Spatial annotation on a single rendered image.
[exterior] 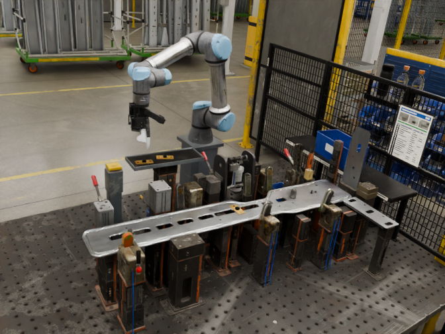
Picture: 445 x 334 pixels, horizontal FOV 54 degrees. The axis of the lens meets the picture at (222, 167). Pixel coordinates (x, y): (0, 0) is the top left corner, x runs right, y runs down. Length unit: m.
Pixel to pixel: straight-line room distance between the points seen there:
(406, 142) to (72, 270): 1.85
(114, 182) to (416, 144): 1.58
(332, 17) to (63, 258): 3.21
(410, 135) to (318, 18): 2.21
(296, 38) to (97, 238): 3.39
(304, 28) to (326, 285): 2.99
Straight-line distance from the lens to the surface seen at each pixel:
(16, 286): 2.15
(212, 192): 2.16
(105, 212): 1.92
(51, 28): 8.67
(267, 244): 1.99
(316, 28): 4.52
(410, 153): 2.59
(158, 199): 1.98
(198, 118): 2.47
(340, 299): 2.17
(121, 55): 8.89
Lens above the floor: 2.04
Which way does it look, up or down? 25 degrees down
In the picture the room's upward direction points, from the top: 6 degrees clockwise
